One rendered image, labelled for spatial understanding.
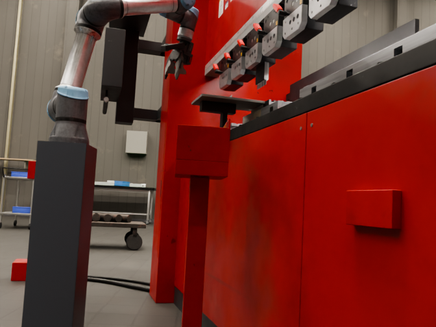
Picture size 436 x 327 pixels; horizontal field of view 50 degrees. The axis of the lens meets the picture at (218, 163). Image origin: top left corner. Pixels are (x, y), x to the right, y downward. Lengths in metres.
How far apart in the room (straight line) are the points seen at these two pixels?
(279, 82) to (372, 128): 2.05
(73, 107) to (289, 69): 1.61
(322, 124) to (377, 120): 0.22
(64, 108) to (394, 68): 1.27
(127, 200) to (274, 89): 9.59
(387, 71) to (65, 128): 1.23
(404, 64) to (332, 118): 0.26
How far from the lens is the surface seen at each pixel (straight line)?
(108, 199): 12.35
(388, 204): 0.89
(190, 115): 2.76
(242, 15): 2.27
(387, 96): 0.95
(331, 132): 1.12
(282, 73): 3.02
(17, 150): 13.08
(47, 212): 1.80
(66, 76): 2.04
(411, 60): 0.92
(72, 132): 1.83
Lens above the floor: 0.58
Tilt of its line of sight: 5 degrees up
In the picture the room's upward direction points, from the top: 3 degrees clockwise
